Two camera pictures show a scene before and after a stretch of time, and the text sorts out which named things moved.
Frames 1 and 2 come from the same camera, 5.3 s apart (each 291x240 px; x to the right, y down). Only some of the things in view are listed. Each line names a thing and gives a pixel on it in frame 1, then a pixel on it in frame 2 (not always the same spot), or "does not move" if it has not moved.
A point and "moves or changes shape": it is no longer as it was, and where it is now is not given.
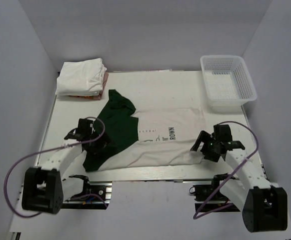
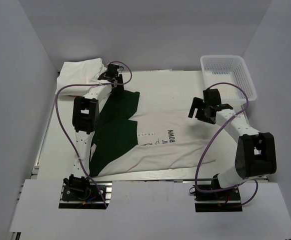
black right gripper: (203, 141) -> (201, 111)
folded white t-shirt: (81, 78) does not move
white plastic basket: (228, 80) does not move
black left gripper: (101, 144) -> (119, 81)
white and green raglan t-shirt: (162, 137) moves or changes shape
